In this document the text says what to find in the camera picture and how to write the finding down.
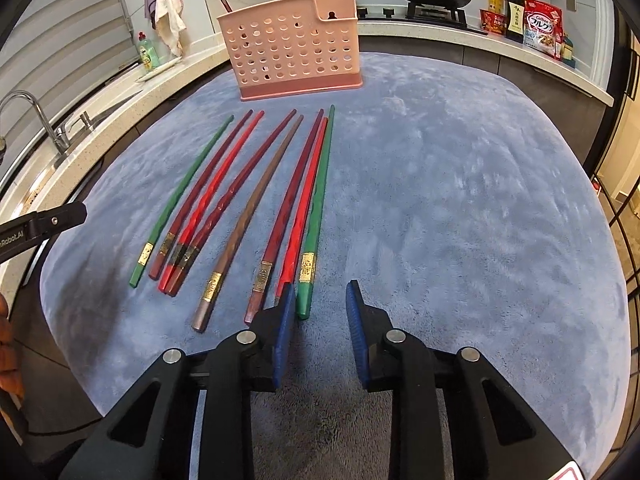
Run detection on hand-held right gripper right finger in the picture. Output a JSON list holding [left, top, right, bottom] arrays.
[[345, 280, 583, 480]]

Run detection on chrome kitchen faucet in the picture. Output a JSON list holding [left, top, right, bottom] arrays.
[[0, 91, 71, 157]]

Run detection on cereal bag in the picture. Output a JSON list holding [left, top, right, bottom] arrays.
[[523, 0, 564, 56]]

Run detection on window blind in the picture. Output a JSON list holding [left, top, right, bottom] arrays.
[[0, 0, 151, 176]]

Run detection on black gas stove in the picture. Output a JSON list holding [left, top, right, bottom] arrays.
[[355, 2, 489, 36]]

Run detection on person's left hand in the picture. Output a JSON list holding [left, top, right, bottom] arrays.
[[0, 294, 24, 401]]

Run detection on bright red chopstick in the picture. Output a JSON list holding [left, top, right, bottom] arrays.
[[158, 110, 266, 293]]

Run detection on white hanging cloth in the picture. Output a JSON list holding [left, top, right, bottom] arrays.
[[154, 0, 187, 57]]

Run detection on pink perforated chopstick holder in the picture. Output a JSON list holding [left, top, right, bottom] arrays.
[[216, 0, 366, 102]]

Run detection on dark soy sauce bottle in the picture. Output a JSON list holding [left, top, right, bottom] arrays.
[[504, 0, 527, 41]]

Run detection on red cup noodle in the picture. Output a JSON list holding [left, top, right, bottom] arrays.
[[479, 8, 507, 36]]

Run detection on patterned small plate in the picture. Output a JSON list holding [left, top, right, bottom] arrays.
[[137, 57, 182, 82]]

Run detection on blue-grey plush mat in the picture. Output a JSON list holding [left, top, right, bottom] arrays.
[[40, 51, 630, 480]]

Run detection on green dish soap bottle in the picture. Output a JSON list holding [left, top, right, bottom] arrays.
[[137, 31, 161, 72]]

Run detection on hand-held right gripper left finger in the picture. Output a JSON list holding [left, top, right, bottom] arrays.
[[59, 284, 298, 480]]

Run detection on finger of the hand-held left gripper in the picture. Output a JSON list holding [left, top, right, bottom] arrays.
[[27, 201, 88, 242]]

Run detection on green chopstick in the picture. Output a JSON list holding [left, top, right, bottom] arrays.
[[128, 114, 236, 289], [296, 104, 336, 320]]

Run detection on brown chopstick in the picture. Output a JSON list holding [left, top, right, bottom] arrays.
[[191, 114, 305, 333]]

